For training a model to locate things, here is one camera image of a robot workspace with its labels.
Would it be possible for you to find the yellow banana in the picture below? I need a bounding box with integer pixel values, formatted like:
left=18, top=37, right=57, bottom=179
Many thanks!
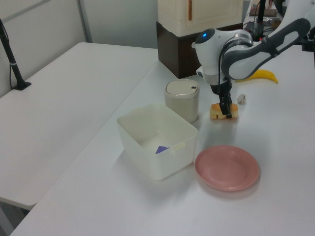
left=234, top=69, right=279, bottom=85

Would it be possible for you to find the dark brown drawer cabinet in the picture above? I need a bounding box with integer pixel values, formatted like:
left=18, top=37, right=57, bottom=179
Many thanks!
left=156, top=21, right=248, bottom=80

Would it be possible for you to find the white plastic storage box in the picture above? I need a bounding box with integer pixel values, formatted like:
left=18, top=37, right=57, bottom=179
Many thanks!
left=116, top=102, right=199, bottom=181

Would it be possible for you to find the black table clamp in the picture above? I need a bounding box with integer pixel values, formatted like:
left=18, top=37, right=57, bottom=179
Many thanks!
left=301, top=31, right=315, bottom=53

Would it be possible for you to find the toasted bread loaf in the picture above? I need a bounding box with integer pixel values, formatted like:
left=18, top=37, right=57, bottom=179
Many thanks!
left=209, top=103, right=239, bottom=121

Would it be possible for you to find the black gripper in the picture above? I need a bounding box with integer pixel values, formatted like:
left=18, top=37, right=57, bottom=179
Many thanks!
left=209, top=80, right=234, bottom=120

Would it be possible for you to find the black camera stand pole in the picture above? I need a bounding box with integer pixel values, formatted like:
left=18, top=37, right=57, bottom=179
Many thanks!
left=0, top=18, right=32, bottom=91

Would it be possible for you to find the black stand with base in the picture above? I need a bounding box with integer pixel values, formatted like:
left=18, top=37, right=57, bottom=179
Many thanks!
left=243, top=0, right=274, bottom=41

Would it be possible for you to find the pink plate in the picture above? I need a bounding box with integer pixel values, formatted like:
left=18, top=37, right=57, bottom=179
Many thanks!
left=194, top=145, right=260, bottom=193

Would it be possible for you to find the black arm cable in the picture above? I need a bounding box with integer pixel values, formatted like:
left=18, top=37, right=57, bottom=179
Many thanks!
left=217, top=32, right=250, bottom=97

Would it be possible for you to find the cream toy microwave box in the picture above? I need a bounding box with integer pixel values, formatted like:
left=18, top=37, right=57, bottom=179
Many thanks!
left=157, top=0, right=245, bottom=38

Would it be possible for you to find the small beige lidded bin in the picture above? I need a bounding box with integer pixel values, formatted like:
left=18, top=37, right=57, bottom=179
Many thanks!
left=164, top=79, right=201, bottom=124

